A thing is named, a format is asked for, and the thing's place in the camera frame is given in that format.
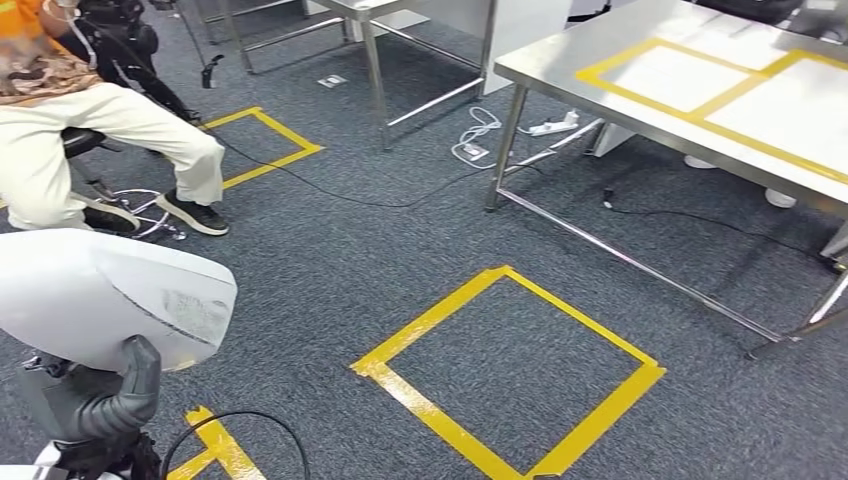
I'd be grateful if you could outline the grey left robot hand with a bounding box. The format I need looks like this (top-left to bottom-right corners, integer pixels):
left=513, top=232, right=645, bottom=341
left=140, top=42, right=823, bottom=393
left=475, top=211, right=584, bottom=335
left=14, top=333, right=164, bottom=444

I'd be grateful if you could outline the white plastic car part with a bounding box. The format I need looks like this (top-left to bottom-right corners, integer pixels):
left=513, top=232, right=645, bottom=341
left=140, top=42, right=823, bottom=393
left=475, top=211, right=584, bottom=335
left=0, top=227, right=239, bottom=374

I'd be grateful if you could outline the steel workbench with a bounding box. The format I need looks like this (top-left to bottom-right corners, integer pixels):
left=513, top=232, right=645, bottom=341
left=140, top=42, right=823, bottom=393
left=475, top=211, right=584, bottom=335
left=483, top=0, right=848, bottom=363

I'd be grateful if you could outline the yellow floor tape square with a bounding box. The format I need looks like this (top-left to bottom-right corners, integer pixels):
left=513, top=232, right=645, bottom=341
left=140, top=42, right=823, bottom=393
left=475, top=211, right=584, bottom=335
left=165, top=404, right=268, bottom=480
left=197, top=105, right=325, bottom=192

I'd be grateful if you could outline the chrome base stool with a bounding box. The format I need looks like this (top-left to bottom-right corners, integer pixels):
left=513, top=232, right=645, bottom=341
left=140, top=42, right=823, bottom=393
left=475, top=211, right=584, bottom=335
left=60, top=125, right=189, bottom=242

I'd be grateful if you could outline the person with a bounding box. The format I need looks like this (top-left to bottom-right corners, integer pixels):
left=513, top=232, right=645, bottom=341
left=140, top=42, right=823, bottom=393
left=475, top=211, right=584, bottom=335
left=0, top=0, right=232, bottom=238

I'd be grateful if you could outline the steel table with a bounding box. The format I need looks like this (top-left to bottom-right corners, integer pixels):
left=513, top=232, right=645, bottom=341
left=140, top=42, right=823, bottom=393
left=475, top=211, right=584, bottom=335
left=192, top=0, right=352, bottom=75
left=309, top=0, right=499, bottom=152

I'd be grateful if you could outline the white power strip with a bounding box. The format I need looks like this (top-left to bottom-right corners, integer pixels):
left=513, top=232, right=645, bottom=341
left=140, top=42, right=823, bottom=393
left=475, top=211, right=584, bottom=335
left=518, top=109, right=582, bottom=138

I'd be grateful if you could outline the yellow tape double rectangle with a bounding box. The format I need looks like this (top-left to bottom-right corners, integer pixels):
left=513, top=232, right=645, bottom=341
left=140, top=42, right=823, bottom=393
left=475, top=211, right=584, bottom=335
left=574, top=36, right=848, bottom=187

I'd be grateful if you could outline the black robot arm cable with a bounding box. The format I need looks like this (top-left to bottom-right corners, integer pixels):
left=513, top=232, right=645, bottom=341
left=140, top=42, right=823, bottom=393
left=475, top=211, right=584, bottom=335
left=160, top=409, right=312, bottom=480

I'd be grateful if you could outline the white coiled cable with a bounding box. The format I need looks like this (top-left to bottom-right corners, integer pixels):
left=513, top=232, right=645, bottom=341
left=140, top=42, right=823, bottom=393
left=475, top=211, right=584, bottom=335
left=450, top=104, right=506, bottom=172

